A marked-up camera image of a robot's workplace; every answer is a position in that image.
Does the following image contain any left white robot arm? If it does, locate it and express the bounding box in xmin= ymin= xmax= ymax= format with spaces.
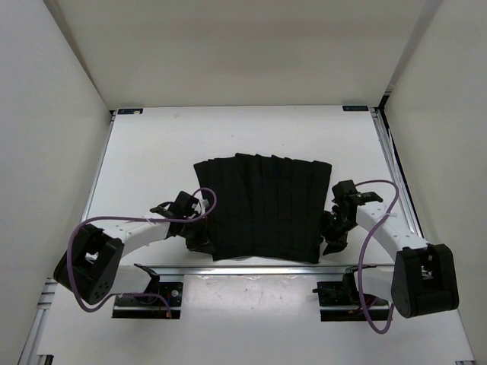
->
xmin=53 ymin=187 xmax=218 ymax=313

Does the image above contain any aluminium frame rail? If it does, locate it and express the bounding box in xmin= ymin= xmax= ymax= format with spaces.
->
xmin=371 ymin=108 xmax=400 ymax=180

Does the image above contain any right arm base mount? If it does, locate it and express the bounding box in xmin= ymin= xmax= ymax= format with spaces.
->
xmin=312 ymin=270 xmax=390 ymax=322

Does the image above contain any right blue corner sticker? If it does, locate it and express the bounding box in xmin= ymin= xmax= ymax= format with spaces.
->
xmin=342 ymin=105 xmax=369 ymax=112

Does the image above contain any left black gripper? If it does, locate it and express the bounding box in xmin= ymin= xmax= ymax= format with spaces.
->
xmin=180 ymin=214 xmax=215 ymax=254

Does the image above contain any black pleated skirt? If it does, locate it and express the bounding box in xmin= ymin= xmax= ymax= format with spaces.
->
xmin=193 ymin=154 xmax=332 ymax=264

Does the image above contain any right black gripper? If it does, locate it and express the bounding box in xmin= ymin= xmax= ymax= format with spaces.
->
xmin=311 ymin=210 xmax=356 ymax=256

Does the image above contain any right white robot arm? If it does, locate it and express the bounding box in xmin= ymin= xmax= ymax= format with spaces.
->
xmin=322 ymin=180 xmax=460 ymax=318

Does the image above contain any blue corner sticker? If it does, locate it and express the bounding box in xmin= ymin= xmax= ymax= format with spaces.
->
xmin=342 ymin=105 xmax=369 ymax=112
xmin=117 ymin=108 xmax=144 ymax=115

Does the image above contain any left blue corner sticker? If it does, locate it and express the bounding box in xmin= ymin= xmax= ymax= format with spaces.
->
xmin=117 ymin=108 xmax=144 ymax=115

